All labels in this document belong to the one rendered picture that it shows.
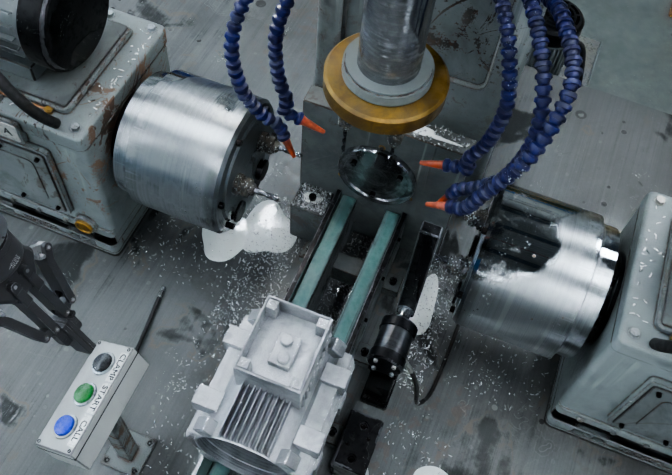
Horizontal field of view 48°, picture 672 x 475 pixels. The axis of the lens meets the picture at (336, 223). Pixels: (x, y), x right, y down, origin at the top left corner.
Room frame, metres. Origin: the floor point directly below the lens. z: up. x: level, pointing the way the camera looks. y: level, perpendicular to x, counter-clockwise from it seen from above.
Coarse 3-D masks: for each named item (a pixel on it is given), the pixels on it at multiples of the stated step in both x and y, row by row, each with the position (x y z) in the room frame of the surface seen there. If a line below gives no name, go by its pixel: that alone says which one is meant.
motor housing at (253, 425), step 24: (336, 360) 0.44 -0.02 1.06; (216, 384) 0.38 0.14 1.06; (312, 384) 0.39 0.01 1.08; (240, 408) 0.34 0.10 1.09; (264, 408) 0.34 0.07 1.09; (288, 408) 0.34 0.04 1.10; (312, 408) 0.36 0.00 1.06; (336, 408) 0.38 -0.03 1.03; (192, 432) 0.31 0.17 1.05; (216, 432) 0.31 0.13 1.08; (240, 432) 0.30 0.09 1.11; (264, 432) 0.31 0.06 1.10; (288, 432) 0.32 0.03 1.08; (216, 456) 0.31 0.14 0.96; (240, 456) 0.31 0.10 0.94; (264, 456) 0.28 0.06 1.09
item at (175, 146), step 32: (160, 96) 0.82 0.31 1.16; (192, 96) 0.83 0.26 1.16; (224, 96) 0.84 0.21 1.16; (256, 96) 0.87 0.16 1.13; (128, 128) 0.77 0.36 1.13; (160, 128) 0.76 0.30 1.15; (192, 128) 0.77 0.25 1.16; (224, 128) 0.77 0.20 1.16; (256, 128) 0.82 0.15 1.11; (128, 160) 0.73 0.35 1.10; (160, 160) 0.72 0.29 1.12; (192, 160) 0.72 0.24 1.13; (224, 160) 0.72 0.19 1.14; (256, 160) 0.81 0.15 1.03; (128, 192) 0.71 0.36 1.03; (160, 192) 0.70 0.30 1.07; (192, 192) 0.69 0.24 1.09; (224, 192) 0.70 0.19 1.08; (224, 224) 0.69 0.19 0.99
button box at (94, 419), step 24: (120, 360) 0.40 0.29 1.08; (144, 360) 0.41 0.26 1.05; (72, 384) 0.36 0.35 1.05; (96, 384) 0.36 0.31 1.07; (120, 384) 0.36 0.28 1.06; (72, 408) 0.32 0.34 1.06; (96, 408) 0.32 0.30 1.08; (120, 408) 0.34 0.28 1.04; (48, 432) 0.29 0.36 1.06; (72, 432) 0.29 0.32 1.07; (96, 432) 0.29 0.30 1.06; (72, 456) 0.25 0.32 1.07; (96, 456) 0.27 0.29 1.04
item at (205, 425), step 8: (256, 312) 0.49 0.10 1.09; (248, 320) 0.48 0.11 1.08; (336, 344) 0.45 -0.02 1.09; (344, 344) 0.46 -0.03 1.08; (328, 352) 0.44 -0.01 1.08; (336, 352) 0.44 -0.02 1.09; (344, 352) 0.45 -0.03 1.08; (200, 416) 0.33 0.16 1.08; (208, 416) 0.32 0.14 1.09; (200, 424) 0.31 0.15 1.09; (208, 424) 0.31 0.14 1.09; (216, 424) 0.32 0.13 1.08; (200, 432) 0.31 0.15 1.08; (208, 432) 0.30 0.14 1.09; (208, 456) 0.30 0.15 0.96; (280, 456) 0.28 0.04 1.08; (288, 456) 0.28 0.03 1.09; (296, 456) 0.29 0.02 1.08; (280, 464) 0.27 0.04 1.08; (288, 464) 0.27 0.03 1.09; (296, 464) 0.28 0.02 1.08
